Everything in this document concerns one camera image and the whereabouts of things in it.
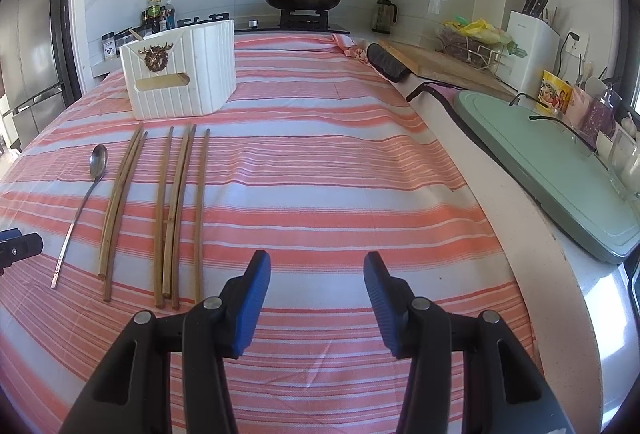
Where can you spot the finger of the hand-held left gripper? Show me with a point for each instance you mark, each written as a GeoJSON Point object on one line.
{"type": "Point", "coordinates": [22, 246]}

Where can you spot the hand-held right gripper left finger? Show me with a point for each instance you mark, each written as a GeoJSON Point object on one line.
{"type": "Point", "coordinates": [252, 299]}

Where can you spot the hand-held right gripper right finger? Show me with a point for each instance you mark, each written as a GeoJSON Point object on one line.
{"type": "Point", "coordinates": [382, 304]}

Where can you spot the metal spoon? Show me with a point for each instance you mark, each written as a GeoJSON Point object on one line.
{"type": "Point", "coordinates": [98, 161]}

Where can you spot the white ribbed utensil holder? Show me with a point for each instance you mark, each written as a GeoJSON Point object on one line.
{"type": "Point", "coordinates": [190, 74]}

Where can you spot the pink striped tablecloth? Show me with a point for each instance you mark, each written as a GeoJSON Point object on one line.
{"type": "Point", "coordinates": [325, 174]}

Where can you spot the green cutting board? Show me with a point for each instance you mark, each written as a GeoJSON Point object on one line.
{"type": "Point", "coordinates": [525, 154]}

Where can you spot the steel refrigerator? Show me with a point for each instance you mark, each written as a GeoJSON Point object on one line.
{"type": "Point", "coordinates": [35, 39]}

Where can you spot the black seasoning packet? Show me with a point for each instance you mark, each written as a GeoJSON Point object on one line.
{"type": "Point", "coordinates": [108, 46]}

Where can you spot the black ribbed pad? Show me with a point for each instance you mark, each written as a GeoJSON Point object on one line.
{"type": "Point", "coordinates": [387, 61]}

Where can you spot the wooden cutting board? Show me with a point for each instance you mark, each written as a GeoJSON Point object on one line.
{"type": "Point", "coordinates": [440, 64]}

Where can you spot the small dark bottle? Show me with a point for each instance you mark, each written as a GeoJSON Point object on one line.
{"type": "Point", "coordinates": [144, 25]}

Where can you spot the crumpled pink cloth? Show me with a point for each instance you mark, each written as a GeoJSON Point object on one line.
{"type": "Point", "coordinates": [356, 50]}

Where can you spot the green cap sauce bottle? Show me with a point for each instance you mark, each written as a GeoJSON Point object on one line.
{"type": "Point", "coordinates": [154, 16]}

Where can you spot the dark sauce bottle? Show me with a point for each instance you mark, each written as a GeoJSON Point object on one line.
{"type": "Point", "coordinates": [164, 20]}

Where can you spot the yellow snack packet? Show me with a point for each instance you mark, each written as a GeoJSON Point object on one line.
{"type": "Point", "coordinates": [552, 94]}

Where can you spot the blue label bottle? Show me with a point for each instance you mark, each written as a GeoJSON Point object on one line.
{"type": "Point", "coordinates": [171, 19]}

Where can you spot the black gas stove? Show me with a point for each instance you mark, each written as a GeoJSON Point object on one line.
{"type": "Point", "coordinates": [260, 27]}

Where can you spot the pink container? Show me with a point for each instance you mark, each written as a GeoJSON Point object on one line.
{"type": "Point", "coordinates": [580, 109]}

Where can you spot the black pan support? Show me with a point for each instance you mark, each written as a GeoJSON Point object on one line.
{"type": "Point", "coordinates": [205, 20]}
{"type": "Point", "coordinates": [302, 19]}

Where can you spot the glass jar purple contents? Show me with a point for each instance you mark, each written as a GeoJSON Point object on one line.
{"type": "Point", "coordinates": [599, 119]}

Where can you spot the yellow plastic bag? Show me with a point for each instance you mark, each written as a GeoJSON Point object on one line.
{"type": "Point", "coordinates": [480, 29]}

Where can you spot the white knife block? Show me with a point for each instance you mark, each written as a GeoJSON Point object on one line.
{"type": "Point", "coordinates": [530, 49]}

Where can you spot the white wall socket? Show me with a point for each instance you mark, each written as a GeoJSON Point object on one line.
{"type": "Point", "coordinates": [575, 37]}

